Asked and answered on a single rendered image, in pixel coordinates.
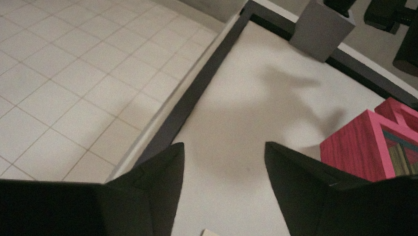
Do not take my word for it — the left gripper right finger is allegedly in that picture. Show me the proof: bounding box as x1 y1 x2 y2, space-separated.
263 141 418 236

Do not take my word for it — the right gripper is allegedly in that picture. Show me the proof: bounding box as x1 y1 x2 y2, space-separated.
363 0 418 35

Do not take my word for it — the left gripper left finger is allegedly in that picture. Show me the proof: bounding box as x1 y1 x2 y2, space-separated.
0 142 186 236

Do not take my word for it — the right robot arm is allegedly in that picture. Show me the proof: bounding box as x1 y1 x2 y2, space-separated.
323 0 418 77

